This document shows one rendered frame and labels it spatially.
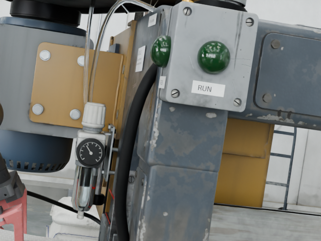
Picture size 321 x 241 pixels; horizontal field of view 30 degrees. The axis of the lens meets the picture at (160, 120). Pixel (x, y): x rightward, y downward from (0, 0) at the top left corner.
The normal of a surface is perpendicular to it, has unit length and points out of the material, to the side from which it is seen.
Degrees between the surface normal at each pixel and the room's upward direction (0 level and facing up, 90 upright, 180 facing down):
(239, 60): 90
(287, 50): 90
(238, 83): 90
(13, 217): 108
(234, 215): 90
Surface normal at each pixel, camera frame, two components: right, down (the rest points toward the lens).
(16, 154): -0.04, 0.07
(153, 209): 0.18, 0.07
